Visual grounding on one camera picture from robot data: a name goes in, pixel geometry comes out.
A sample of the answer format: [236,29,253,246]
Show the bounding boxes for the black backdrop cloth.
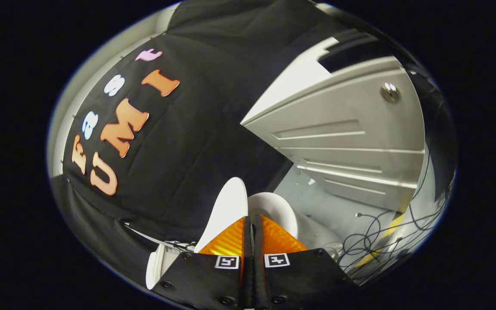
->
[49,0,403,285]

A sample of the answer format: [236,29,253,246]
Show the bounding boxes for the black floor cables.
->
[335,146,452,281]

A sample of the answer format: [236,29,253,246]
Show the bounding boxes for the white toilet body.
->
[145,192,344,290]

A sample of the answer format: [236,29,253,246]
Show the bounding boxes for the round metal cabinet knob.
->
[381,82,400,103]

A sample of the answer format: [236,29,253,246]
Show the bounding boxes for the white toilet lid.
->
[194,177,249,254]

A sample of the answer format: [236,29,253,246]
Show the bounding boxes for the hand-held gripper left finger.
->
[151,215,253,310]

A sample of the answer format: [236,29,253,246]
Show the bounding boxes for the white drawer cabinet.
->
[240,36,426,212]

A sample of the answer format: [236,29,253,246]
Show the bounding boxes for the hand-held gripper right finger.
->
[253,214,360,310]

